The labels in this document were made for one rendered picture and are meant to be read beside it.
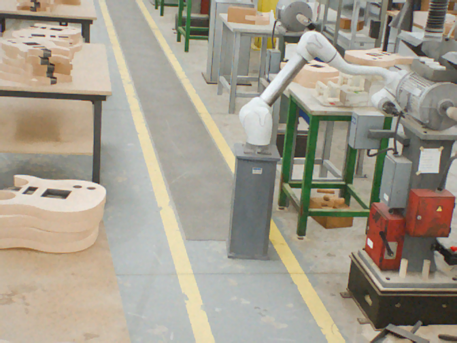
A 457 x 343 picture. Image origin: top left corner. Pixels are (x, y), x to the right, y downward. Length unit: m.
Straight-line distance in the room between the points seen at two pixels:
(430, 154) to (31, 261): 2.34
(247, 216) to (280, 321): 0.86
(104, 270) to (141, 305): 1.68
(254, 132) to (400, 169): 1.02
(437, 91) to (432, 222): 0.70
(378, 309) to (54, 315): 2.36
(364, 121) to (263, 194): 0.91
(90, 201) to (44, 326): 0.67
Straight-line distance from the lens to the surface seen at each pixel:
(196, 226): 5.88
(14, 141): 6.15
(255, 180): 5.27
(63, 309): 2.90
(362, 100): 5.75
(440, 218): 4.70
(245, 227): 5.38
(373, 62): 5.66
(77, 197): 3.34
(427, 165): 4.69
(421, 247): 4.88
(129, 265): 5.27
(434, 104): 4.57
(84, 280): 3.08
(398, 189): 4.71
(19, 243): 3.34
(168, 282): 5.08
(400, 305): 4.82
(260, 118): 5.21
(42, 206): 3.25
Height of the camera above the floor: 2.29
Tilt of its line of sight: 19 degrees down
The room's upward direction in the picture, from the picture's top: 5 degrees clockwise
